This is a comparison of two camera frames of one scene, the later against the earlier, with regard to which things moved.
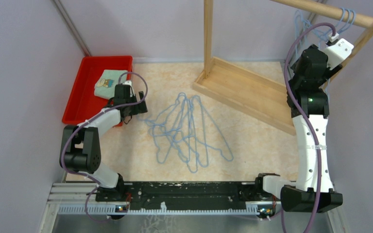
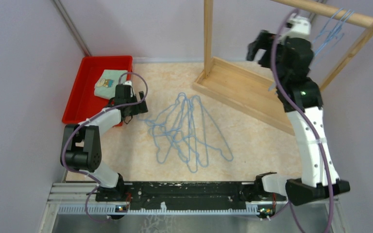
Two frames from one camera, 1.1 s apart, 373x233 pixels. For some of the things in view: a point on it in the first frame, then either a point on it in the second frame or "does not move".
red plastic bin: [82, 103] does not move
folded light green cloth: [105, 86] does not move
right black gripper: [328, 72] to [264, 41]
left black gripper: [138, 109] does not move
